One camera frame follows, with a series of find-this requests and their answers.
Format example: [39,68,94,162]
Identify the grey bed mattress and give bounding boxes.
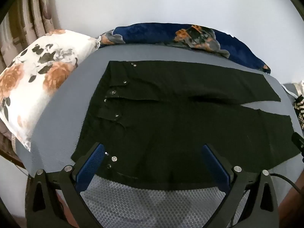
[14,43,304,228]

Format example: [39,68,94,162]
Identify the wooden bed frame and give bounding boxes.
[0,123,27,170]

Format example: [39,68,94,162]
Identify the black white striped cloth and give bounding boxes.
[293,95,304,130]

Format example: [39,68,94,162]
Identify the blue floral pillow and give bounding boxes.
[96,22,272,74]

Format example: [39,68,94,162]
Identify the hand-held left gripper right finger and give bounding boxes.
[201,143,279,228]

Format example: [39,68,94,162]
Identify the black cable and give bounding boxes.
[269,173,297,193]

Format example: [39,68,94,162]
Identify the black pants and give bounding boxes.
[71,60,301,190]

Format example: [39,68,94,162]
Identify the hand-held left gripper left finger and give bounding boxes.
[26,142,106,228]

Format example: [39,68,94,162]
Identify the white floral pillow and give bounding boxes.
[0,29,101,152]

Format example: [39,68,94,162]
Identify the beige patterned curtain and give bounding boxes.
[0,0,61,63]

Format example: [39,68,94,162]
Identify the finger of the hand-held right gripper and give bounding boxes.
[292,132,304,158]

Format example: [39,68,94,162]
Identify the white grey cloth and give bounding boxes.
[283,81,304,98]

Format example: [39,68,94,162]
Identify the person's right forearm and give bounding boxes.
[280,169,304,228]

